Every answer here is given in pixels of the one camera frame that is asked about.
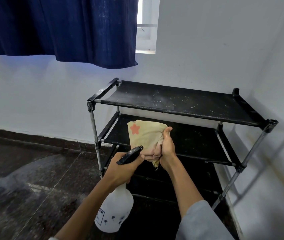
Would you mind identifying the person's left hand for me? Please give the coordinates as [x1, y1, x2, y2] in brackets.
[103, 152, 146, 187]

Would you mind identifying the person's right hand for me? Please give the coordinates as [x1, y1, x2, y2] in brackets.
[143, 126, 178, 171]

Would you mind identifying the person's left forearm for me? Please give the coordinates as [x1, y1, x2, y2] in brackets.
[53, 176, 127, 240]

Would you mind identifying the yellow cloth with star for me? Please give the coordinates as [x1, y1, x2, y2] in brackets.
[127, 119, 168, 171]

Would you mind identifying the person's right forearm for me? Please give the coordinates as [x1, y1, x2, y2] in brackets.
[159, 156, 234, 240]

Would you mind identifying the dark blue curtain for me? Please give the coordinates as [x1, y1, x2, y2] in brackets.
[0, 0, 139, 69]

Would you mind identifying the white window frame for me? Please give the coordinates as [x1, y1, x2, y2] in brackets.
[135, 0, 160, 54]

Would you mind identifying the black metal shelf rack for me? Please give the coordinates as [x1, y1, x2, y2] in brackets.
[87, 77, 279, 211]

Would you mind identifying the white spray bottle black nozzle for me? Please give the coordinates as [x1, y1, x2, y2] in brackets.
[94, 145, 144, 233]

